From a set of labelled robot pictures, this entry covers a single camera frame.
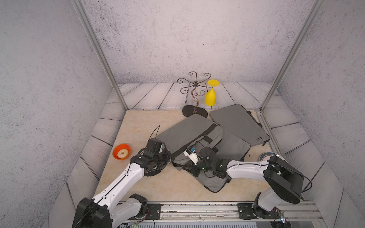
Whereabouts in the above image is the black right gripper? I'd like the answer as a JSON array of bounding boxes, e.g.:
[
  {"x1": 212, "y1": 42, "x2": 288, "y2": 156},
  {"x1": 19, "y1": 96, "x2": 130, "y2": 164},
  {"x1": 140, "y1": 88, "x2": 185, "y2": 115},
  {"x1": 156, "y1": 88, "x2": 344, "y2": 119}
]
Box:
[{"x1": 181, "y1": 159, "x2": 214, "y2": 178}]

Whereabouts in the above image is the grey laptop bag with strap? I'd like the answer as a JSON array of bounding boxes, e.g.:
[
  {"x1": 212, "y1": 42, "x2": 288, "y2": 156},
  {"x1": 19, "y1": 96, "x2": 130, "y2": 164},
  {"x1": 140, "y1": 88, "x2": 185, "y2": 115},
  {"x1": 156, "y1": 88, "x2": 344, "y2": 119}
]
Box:
[{"x1": 157, "y1": 114, "x2": 223, "y2": 170}]

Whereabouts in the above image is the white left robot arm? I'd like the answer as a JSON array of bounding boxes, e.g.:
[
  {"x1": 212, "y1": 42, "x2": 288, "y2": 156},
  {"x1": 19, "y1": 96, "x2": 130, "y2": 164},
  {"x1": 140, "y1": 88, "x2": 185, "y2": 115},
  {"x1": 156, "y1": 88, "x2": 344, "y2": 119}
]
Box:
[{"x1": 72, "y1": 149, "x2": 171, "y2": 228}]

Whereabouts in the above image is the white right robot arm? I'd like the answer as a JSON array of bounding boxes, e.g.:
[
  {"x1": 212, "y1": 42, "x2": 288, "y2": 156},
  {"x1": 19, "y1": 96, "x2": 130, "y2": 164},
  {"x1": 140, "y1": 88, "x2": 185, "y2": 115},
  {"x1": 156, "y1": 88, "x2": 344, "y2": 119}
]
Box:
[{"x1": 183, "y1": 147, "x2": 304, "y2": 217}]

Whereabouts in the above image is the grey flat laptop sleeve middle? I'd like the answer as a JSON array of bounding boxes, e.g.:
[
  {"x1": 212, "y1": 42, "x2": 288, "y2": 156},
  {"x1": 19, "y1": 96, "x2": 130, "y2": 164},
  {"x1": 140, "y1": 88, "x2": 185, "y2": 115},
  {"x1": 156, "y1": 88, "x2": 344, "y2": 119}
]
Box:
[{"x1": 196, "y1": 130, "x2": 251, "y2": 193}]

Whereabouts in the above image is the grey laptop sleeve at back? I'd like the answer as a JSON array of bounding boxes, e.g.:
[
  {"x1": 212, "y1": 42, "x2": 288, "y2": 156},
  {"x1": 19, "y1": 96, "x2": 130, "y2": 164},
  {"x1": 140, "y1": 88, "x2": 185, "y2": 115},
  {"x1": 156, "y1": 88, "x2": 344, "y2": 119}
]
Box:
[{"x1": 209, "y1": 104, "x2": 271, "y2": 146}]

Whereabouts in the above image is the orange bowl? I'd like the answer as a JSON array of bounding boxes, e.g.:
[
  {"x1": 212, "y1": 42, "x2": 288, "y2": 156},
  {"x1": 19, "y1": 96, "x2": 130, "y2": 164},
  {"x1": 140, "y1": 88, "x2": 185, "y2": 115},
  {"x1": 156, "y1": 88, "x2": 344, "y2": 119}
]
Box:
[{"x1": 112, "y1": 144, "x2": 131, "y2": 161}]

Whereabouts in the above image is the patterned plate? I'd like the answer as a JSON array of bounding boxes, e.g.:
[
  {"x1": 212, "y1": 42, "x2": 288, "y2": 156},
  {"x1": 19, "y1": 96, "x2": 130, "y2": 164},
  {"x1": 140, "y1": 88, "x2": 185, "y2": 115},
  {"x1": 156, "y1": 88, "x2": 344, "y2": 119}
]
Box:
[{"x1": 259, "y1": 152, "x2": 277, "y2": 161}]

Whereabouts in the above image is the yellow plastic goblet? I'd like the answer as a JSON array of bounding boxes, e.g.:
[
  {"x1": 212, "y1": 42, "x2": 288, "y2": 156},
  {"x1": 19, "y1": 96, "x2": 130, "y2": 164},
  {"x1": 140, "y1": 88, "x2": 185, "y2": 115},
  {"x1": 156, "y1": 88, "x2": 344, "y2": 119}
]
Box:
[{"x1": 204, "y1": 79, "x2": 220, "y2": 106}]

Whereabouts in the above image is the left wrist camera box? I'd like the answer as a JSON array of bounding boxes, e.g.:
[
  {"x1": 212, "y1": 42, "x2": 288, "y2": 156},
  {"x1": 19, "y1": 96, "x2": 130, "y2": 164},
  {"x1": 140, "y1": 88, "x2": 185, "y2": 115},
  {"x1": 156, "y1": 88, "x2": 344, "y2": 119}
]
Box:
[{"x1": 145, "y1": 138, "x2": 164, "y2": 154}]

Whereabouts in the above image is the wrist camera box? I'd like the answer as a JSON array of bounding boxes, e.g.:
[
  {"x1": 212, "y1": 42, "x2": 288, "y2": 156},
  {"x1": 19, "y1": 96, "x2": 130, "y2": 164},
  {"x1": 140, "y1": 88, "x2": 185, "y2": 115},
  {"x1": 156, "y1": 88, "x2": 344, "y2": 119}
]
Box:
[
  {"x1": 183, "y1": 147, "x2": 199, "y2": 165},
  {"x1": 145, "y1": 138, "x2": 164, "y2": 154}
]

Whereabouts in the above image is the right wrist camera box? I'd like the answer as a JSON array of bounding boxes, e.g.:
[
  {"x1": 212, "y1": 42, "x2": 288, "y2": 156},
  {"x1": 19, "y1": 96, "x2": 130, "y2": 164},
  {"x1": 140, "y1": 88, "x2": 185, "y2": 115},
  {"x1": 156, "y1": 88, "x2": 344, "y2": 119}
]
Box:
[{"x1": 183, "y1": 147, "x2": 199, "y2": 165}]

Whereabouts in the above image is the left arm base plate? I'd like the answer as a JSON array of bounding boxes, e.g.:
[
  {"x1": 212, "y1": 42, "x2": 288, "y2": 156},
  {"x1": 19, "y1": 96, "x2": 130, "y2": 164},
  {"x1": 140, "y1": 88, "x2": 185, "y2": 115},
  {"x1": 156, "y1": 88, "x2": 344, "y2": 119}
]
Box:
[{"x1": 135, "y1": 203, "x2": 162, "y2": 220}]

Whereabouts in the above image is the brown wire cup stand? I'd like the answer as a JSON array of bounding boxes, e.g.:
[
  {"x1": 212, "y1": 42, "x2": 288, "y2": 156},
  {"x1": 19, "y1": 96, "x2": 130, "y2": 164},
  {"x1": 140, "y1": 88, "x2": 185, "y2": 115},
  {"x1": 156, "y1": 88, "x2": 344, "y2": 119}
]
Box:
[{"x1": 177, "y1": 71, "x2": 212, "y2": 118}]

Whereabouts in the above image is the aluminium front rail frame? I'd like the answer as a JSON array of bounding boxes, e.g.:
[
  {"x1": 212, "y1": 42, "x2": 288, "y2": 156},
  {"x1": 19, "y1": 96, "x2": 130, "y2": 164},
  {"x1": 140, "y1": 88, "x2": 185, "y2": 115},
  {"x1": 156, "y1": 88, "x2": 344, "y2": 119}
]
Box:
[{"x1": 75, "y1": 182, "x2": 329, "y2": 228}]

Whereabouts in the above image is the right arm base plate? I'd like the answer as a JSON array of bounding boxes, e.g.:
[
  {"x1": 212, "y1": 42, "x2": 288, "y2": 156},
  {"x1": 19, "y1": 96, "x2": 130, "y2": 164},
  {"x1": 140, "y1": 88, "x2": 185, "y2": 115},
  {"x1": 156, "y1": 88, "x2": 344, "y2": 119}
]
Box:
[{"x1": 237, "y1": 203, "x2": 280, "y2": 220}]

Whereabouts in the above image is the left aluminium corner post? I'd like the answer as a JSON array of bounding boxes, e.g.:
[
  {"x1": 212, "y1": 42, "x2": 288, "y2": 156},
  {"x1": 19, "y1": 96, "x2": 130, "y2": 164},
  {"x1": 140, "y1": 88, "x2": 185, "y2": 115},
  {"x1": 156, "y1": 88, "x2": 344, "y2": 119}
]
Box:
[{"x1": 71, "y1": 0, "x2": 129, "y2": 111}]

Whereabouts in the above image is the aluminium corner post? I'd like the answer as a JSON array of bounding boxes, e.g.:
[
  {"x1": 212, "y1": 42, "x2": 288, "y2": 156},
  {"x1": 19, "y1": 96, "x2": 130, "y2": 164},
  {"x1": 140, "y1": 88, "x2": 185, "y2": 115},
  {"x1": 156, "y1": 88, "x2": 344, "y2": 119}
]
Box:
[
  {"x1": 259, "y1": 0, "x2": 326, "y2": 113},
  {"x1": 71, "y1": 0, "x2": 129, "y2": 111}
]

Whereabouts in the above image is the right aluminium corner post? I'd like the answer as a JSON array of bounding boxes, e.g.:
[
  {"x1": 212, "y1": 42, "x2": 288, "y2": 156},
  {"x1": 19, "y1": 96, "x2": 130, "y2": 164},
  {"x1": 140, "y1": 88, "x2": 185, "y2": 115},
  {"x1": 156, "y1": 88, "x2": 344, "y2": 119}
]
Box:
[{"x1": 259, "y1": 0, "x2": 326, "y2": 113}]

